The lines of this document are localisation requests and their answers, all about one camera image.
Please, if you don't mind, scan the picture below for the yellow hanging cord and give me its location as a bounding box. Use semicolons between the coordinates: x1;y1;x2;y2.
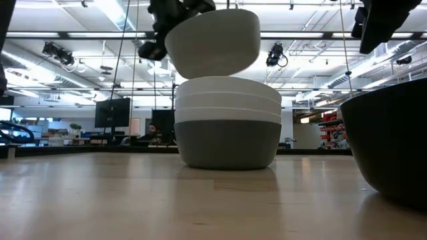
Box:
339;0;354;98

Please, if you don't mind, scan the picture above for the black cable loop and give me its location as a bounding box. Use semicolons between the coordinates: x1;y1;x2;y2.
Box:
0;120;36;145

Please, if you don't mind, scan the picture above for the light grey bowl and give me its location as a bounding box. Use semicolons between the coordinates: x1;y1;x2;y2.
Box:
164;8;262;80

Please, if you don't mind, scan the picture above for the black ceiling spotlight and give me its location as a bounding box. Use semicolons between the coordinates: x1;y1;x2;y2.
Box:
41;41;76;67

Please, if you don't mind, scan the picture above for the black computer monitor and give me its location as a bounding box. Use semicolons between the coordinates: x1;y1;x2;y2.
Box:
94;97;131;129
151;109;176;145

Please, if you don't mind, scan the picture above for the red bin shelf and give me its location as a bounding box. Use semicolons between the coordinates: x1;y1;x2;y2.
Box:
318;111;350;150

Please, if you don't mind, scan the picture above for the black bowl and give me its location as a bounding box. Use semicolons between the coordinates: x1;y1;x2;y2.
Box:
340;78;427;211

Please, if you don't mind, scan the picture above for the dark grey bowl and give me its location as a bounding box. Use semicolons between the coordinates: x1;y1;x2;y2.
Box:
173;119;283;171

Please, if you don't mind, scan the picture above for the thin hanging cord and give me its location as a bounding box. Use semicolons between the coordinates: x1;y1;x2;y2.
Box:
128;0;140;135

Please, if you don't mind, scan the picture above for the black hanging cable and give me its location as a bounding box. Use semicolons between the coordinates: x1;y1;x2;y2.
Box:
101;0;131;135

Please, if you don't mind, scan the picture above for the black overhead camera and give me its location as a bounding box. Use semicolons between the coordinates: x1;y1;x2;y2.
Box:
266;42;288;67

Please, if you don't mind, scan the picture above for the person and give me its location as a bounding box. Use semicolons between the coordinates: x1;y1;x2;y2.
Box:
133;122;164;147

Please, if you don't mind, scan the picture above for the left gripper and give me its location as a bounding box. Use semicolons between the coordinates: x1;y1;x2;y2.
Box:
137;0;189;61

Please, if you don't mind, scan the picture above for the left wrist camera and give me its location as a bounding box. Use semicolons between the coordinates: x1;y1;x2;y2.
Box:
187;0;217;14

